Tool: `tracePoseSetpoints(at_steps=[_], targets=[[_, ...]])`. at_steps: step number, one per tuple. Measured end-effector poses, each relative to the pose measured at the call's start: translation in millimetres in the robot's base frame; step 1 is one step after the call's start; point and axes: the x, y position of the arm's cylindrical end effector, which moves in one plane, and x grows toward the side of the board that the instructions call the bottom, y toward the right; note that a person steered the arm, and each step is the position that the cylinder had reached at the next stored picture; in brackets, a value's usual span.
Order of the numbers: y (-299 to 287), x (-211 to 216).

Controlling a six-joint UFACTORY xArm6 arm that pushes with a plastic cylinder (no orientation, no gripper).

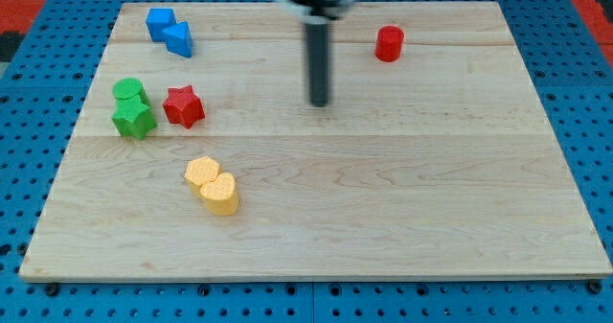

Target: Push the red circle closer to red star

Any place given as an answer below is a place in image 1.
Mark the black pusher rod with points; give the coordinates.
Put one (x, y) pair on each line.
(317, 64)

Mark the red cylinder block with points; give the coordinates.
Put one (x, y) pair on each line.
(389, 42)

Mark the red star block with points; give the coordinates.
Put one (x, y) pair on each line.
(183, 107)

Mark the green star block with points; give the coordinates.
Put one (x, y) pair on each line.
(133, 118)

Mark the blue triangle block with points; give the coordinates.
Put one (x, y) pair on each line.
(178, 39)

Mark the blue cube block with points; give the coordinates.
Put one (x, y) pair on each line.
(158, 19)

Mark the yellow hexagon block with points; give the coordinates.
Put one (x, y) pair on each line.
(201, 171)

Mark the wooden board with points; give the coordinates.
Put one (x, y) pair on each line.
(439, 166)

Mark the yellow heart block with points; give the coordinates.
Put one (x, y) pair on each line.
(220, 196)

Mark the green cylinder block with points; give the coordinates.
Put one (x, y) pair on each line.
(128, 88)

